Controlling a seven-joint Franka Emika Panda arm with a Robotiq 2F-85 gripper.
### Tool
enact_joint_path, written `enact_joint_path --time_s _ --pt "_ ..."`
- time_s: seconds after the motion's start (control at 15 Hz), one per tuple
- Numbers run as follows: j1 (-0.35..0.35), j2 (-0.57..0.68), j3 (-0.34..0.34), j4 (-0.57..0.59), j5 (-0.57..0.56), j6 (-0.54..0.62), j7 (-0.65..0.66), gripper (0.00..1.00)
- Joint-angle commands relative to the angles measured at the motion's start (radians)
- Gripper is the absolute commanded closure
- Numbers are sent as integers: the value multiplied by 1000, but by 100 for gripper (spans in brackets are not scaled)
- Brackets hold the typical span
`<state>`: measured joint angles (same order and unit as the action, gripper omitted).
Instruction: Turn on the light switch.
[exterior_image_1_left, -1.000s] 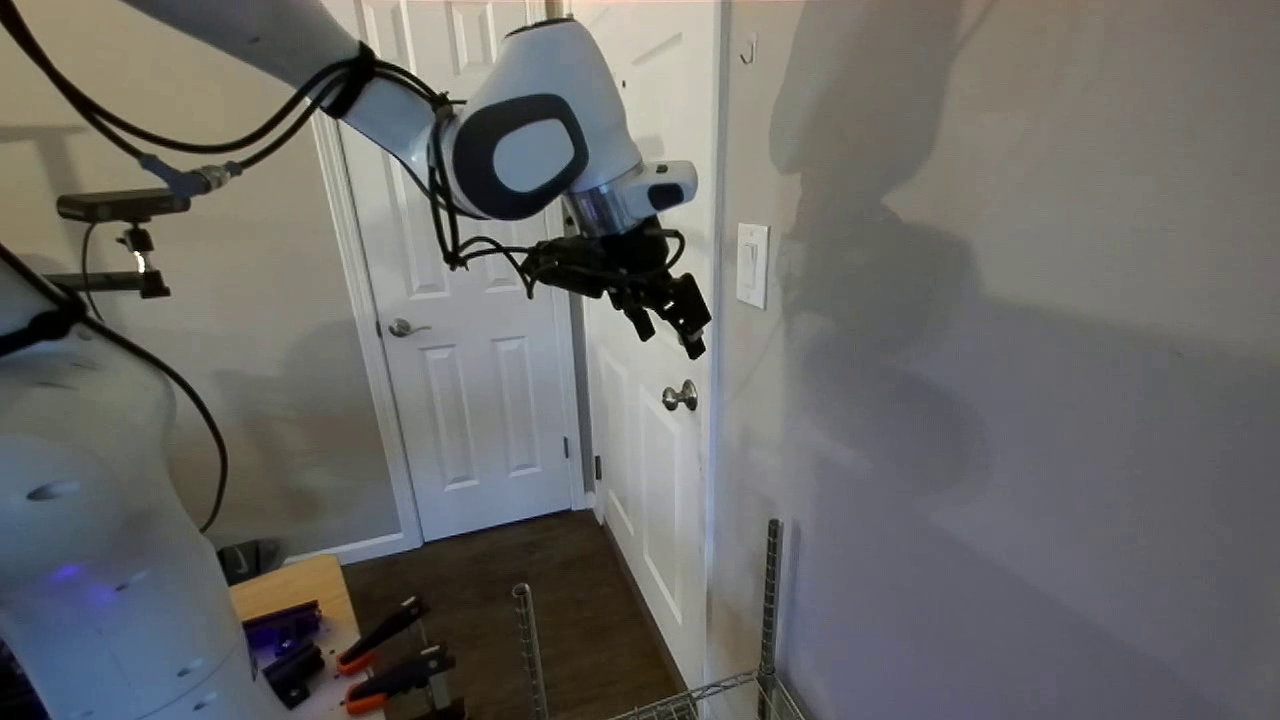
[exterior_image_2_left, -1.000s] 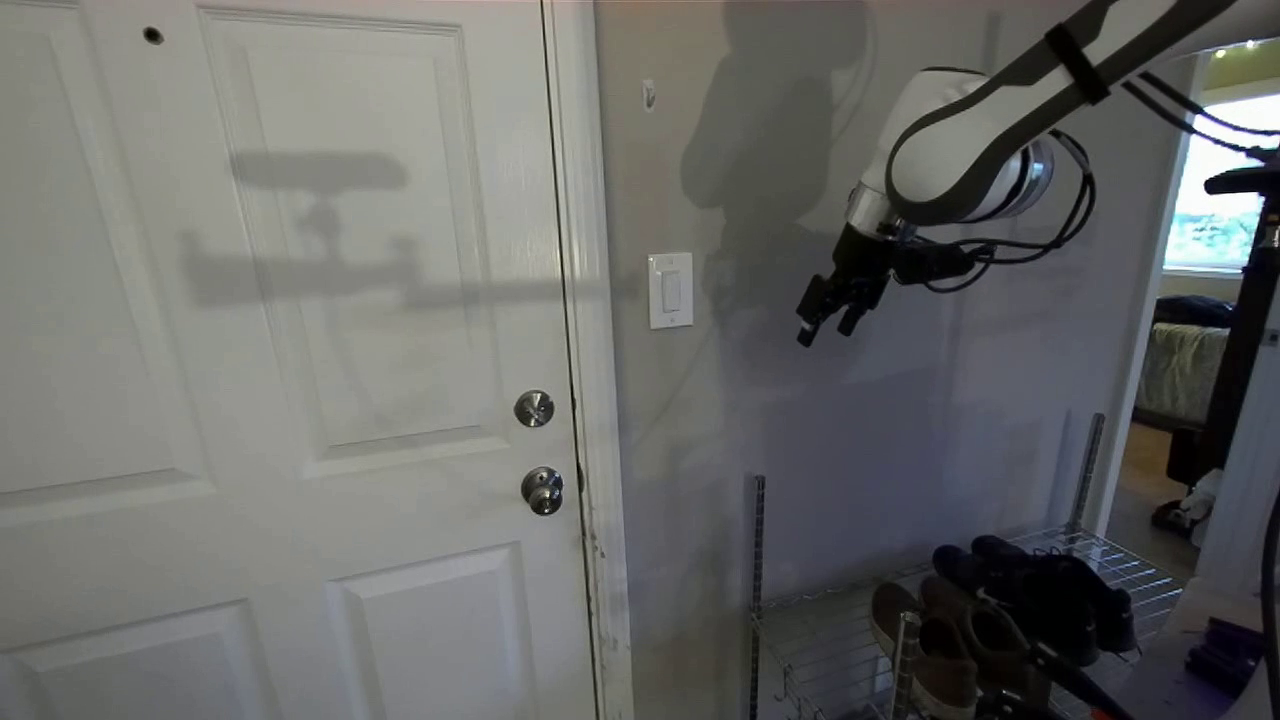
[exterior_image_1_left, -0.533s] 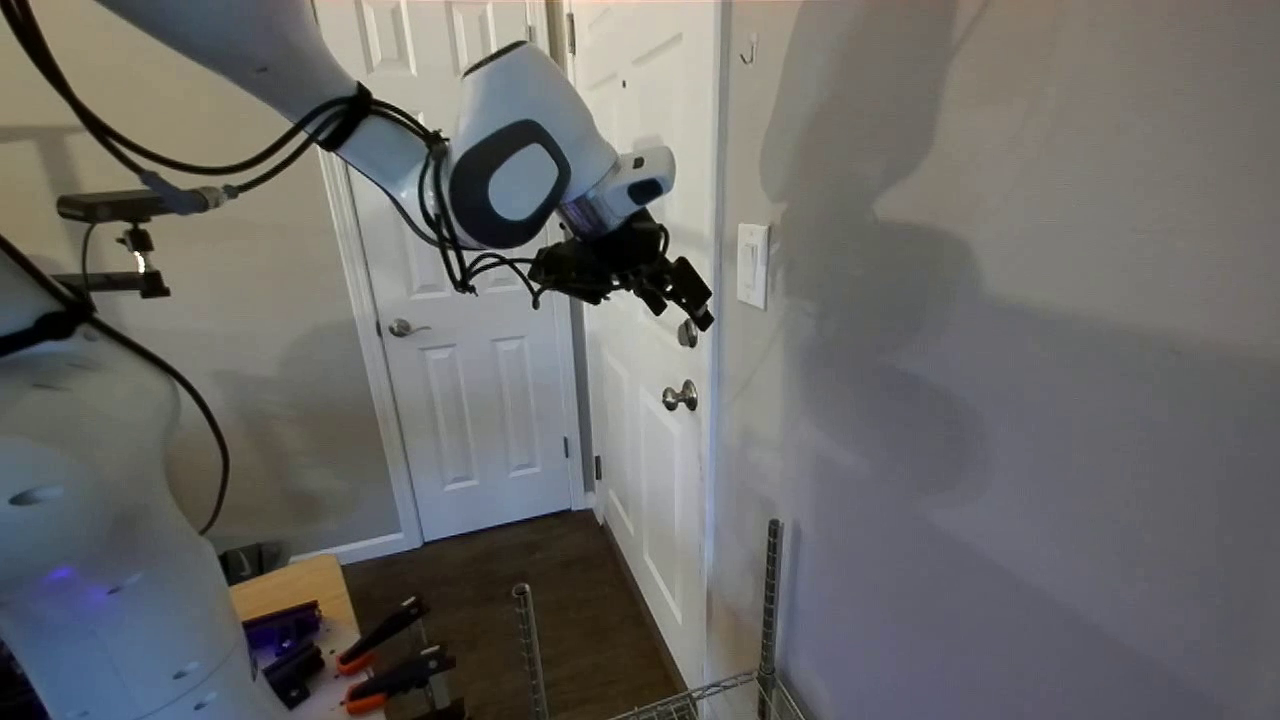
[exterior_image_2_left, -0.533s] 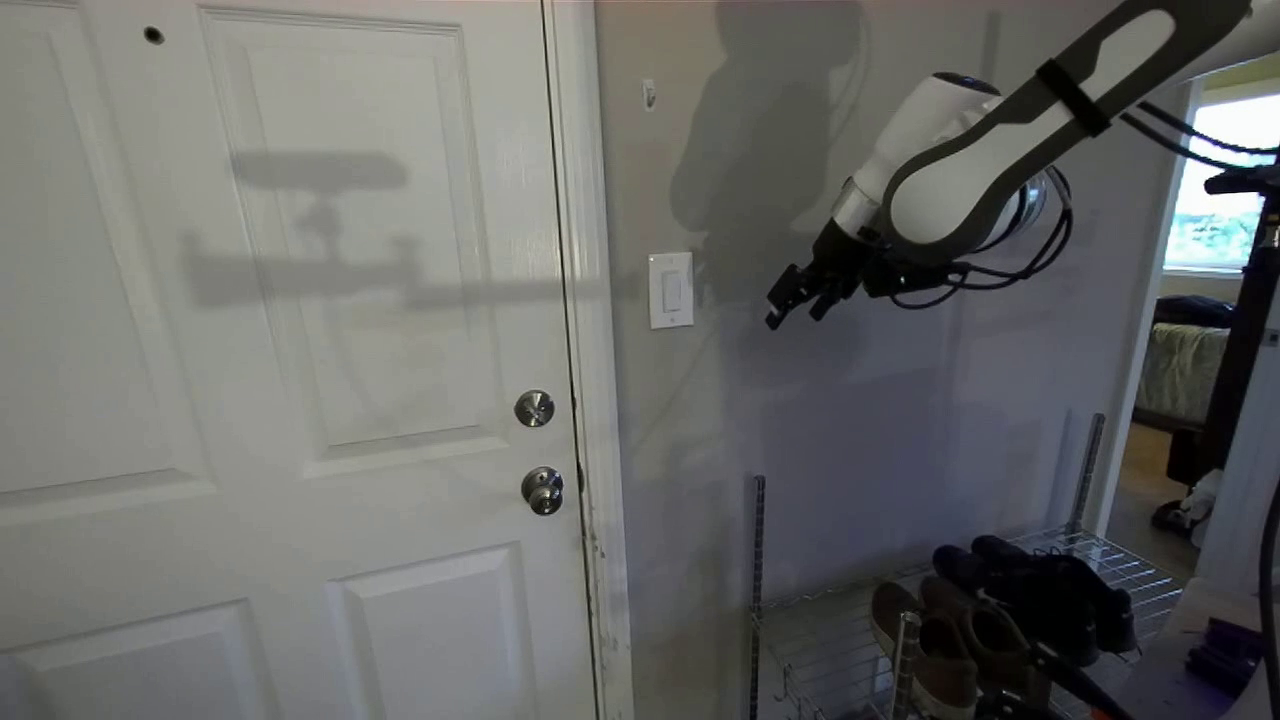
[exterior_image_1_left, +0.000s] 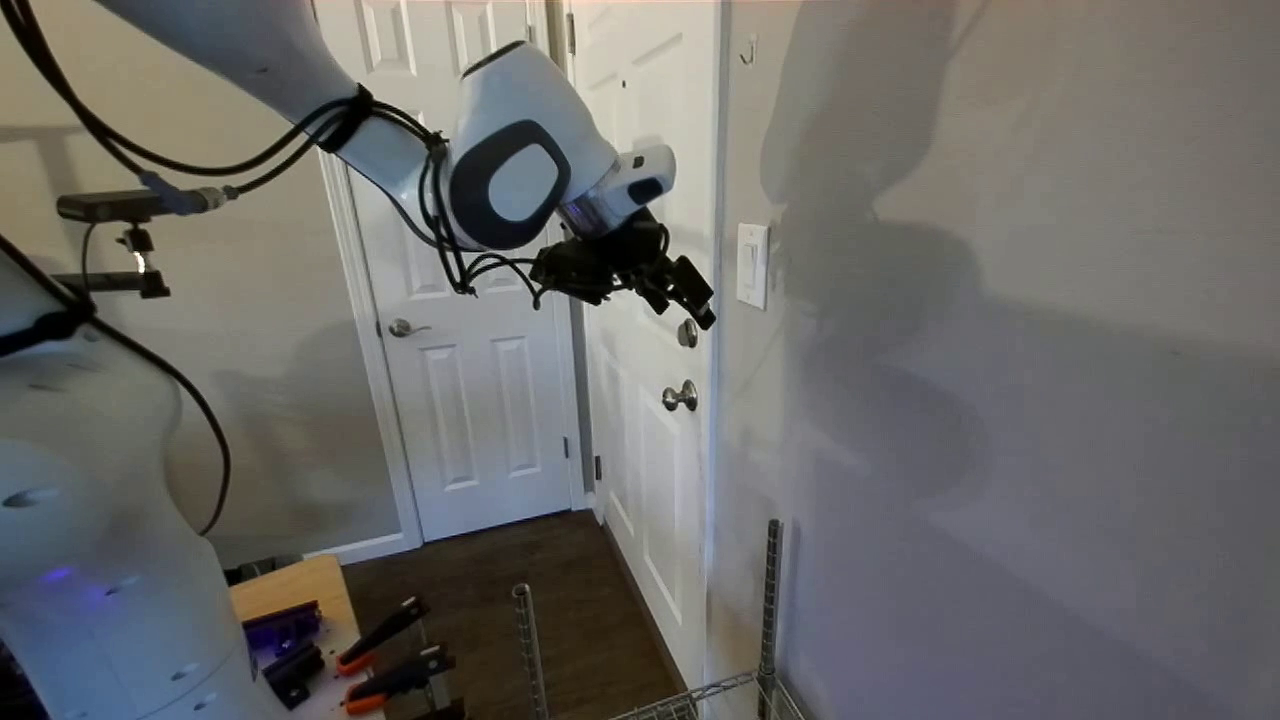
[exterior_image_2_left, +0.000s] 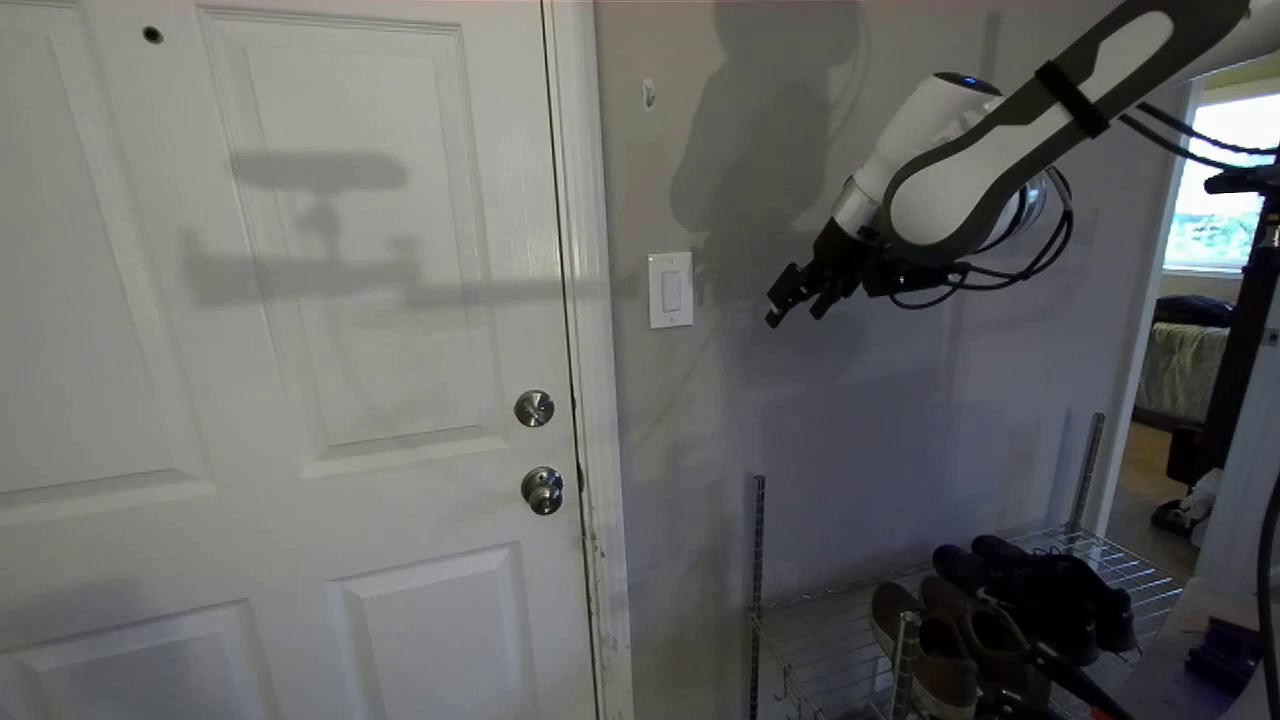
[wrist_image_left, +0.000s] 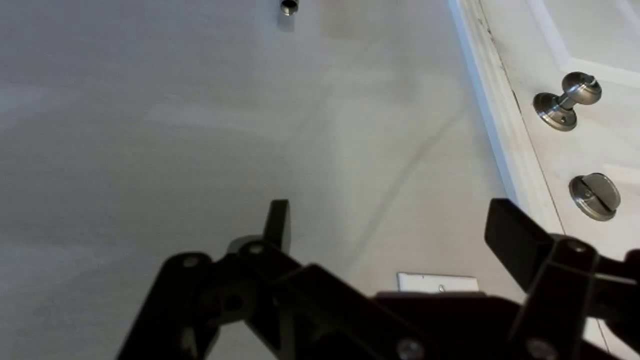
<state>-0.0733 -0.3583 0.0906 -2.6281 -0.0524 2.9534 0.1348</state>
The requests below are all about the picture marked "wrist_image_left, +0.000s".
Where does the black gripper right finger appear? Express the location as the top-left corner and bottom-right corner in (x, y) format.
(481, 196), (640, 360)

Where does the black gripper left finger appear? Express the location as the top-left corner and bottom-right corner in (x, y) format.
(113, 198), (428, 360)

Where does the white light switch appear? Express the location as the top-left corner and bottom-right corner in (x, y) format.
(393, 270), (481, 296)

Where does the silver deadbolt lock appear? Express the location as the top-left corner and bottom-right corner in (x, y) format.
(568, 169), (623, 222)

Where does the silver door knob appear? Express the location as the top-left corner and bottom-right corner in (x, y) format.
(531, 69), (603, 132)

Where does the white panel door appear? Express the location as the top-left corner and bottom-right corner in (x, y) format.
(473, 0), (640, 262)

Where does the white door frame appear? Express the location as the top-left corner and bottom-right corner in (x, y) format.
(445, 0), (568, 236)

